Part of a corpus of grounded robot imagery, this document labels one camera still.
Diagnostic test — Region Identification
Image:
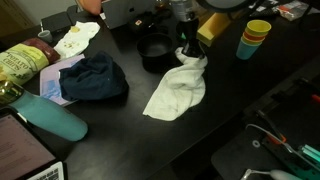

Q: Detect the small brown glass bottle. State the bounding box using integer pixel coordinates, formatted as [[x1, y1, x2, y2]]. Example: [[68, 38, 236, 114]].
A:
[[154, 0, 168, 10]]

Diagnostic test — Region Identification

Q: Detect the black clamp orange handle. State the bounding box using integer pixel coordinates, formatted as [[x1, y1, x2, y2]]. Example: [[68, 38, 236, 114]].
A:
[[254, 109, 288, 145], [271, 77, 320, 104]]

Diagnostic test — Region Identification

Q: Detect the black rounded mat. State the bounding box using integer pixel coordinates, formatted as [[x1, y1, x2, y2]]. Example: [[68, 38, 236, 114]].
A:
[[210, 129, 291, 180]]

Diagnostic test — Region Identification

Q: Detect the silver laptop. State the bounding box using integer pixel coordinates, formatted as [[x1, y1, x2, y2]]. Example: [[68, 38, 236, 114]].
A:
[[99, 0, 158, 30]]

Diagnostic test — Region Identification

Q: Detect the open laptop dark screen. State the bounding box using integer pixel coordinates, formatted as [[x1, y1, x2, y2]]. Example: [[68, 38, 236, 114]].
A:
[[0, 108, 68, 180]]

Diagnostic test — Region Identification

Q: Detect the yellow potato chips bag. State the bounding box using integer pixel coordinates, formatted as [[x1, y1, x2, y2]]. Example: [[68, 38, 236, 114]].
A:
[[0, 43, 51, 86]]

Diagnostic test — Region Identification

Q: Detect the white rounded plastic device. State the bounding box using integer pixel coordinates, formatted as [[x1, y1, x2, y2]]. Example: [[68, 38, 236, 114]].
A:
[[241, 168, 303, 180]]

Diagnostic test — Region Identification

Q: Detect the stained white napkin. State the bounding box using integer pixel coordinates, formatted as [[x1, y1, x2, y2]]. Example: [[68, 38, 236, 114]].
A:
[[53, 20, 101, 60]]

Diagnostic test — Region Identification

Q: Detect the black box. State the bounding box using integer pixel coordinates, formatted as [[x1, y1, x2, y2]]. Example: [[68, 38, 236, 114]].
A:
[[40, 11, 73, 33]]

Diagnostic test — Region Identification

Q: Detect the teal water bottle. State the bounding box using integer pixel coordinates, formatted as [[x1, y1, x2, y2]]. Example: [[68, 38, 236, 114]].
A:
[[0, 79, 89, 142]]

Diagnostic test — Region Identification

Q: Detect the person forearm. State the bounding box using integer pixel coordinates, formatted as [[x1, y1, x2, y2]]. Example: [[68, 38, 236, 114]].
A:
[[75, 0, 103, 16]]

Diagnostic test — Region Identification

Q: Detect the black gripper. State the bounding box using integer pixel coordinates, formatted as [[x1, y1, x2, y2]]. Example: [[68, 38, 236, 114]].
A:
[[175, 18, 206, 60]]

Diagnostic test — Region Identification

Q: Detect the clear plastic parts bag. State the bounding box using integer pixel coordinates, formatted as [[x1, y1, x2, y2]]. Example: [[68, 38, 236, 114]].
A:
[[274, 0, 318, 22]]

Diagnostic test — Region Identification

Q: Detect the small grey cup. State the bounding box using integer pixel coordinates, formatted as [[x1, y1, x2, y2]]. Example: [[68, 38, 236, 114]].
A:
[[37, 29, 54, 44]]

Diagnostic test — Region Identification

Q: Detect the white cloth towel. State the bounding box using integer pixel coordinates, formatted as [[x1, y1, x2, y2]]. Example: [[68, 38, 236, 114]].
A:
[[142, 46, 209, 122]]

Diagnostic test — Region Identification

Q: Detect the dark blue cloth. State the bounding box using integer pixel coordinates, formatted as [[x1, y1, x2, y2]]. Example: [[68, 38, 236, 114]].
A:
[[58, 51, 130, 103]]

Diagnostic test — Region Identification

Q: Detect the black remote control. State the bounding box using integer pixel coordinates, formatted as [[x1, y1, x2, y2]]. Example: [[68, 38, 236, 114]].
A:
[[248, 7, 279, 19]]

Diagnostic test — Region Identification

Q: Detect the white cable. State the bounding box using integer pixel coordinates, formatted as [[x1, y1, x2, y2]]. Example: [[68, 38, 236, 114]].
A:
[[245, 123, 320, 171]]

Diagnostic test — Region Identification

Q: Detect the blue plastic cup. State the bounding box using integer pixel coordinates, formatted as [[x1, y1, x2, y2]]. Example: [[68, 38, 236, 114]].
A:
[[235, 40, 261, 61]]

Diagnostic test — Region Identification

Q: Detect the black pouch orange tag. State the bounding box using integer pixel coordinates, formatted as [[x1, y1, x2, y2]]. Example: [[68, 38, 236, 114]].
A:
[[128, 9, 174, 34]]

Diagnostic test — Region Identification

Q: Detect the dark red snack bag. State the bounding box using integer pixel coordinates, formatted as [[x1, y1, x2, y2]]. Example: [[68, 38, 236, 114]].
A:
[[21, 37, 62, 64]]

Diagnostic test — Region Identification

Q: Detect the black pegboard base plate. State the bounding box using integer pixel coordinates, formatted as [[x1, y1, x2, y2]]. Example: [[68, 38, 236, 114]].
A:
[[244, 58, 320, 180]]

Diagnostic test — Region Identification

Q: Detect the orange plastic cup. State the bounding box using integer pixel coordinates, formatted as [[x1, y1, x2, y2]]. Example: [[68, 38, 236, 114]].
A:
[[243, 30, 267, 43]]

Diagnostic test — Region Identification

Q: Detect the empty black bowl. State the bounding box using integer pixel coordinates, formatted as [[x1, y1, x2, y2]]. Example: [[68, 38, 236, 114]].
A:
[[136, 32, 175, 73]]

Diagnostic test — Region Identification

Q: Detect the lime plastic cup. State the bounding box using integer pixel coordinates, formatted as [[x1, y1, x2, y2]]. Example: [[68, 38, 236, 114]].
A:
[[240, 35, 264, 47]]

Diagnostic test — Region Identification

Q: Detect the lavender paper booklet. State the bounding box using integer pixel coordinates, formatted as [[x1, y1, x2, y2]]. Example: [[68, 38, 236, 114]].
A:
[[39, 54, 86, 108]]

